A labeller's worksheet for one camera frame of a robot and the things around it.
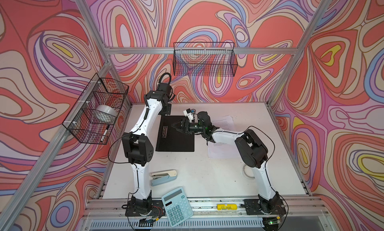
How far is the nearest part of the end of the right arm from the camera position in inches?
30.1

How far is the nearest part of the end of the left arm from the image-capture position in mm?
643

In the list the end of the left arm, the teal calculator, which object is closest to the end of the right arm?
the end of the left arm

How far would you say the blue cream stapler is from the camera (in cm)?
82

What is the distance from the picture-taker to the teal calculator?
0.71m

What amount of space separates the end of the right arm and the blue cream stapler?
25cm

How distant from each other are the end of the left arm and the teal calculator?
430mm

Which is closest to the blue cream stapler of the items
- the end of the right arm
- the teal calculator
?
the teal calculator

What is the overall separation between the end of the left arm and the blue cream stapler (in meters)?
0.34
